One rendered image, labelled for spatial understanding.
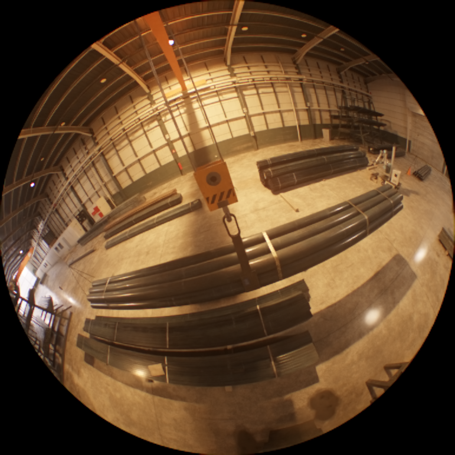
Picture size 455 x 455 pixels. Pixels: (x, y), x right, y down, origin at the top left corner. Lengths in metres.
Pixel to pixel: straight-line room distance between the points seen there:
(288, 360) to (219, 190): 2.01
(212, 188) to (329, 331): 2.62
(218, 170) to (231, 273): 0.89
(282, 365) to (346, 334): 1.25
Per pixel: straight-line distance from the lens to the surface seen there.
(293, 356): 2.06
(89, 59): 9.77
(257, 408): 2.83
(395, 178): 6.96
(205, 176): 0.89
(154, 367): 2.71
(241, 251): 1.25
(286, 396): 2.73
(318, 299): 2.76
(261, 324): 2.17
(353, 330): 2.90
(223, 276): 1.34
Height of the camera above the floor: 2.55
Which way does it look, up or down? 39 degrees down
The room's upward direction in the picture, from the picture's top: 22 degrees counter-clockwise
